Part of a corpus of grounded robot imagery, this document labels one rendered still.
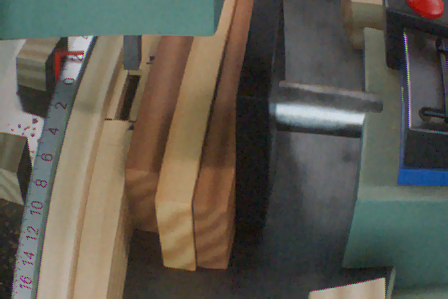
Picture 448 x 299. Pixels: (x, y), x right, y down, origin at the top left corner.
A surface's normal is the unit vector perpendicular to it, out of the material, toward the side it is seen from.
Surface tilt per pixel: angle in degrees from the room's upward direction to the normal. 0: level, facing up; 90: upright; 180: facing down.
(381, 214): 90
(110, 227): 0
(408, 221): 90
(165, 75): 0
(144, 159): 0
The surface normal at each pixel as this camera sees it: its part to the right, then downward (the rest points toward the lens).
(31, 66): -0.34, 0.66
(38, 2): -0.14, 0.69
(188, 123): 0.00, -0.71
